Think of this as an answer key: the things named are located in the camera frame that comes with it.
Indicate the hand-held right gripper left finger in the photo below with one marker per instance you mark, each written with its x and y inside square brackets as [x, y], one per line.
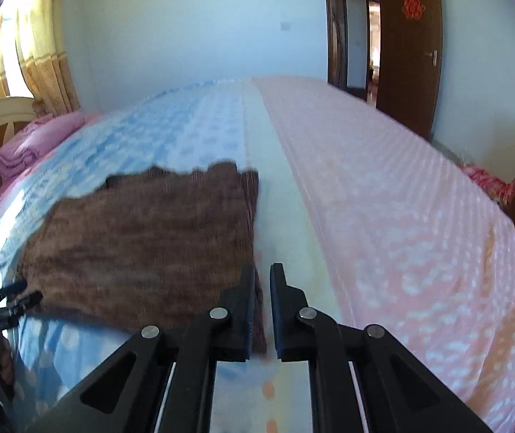
[241, 324]

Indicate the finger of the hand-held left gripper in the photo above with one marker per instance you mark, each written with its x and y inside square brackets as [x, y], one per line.
[11, 289]
[20, 306]

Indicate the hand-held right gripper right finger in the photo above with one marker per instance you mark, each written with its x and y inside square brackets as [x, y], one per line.
[280, 320]

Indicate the brown knitted sweater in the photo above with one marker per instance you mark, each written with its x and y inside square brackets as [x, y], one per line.
[149, 243]

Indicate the folded pink blanket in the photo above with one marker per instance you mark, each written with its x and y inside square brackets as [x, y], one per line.
[40, 140]

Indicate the bed with dotted sheet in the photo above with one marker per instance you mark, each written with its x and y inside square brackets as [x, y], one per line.
[397, 216]

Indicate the yellow curtain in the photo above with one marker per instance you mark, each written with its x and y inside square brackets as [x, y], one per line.
[45, 54]

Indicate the red patterned cloth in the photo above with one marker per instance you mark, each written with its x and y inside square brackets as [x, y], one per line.
[487, 185]

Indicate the brown wooden door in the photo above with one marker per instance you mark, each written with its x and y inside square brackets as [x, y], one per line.
[410, 67]

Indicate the hallway wooden door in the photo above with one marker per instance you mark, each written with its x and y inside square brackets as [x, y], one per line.
[339, 40]

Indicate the red paper door decoration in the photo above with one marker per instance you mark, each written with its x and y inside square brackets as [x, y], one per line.
[413, 6]

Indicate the white light switch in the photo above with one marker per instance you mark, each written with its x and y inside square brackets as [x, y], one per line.
[286, 26]

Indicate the brown door frame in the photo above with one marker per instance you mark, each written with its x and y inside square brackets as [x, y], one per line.
[327, 22]

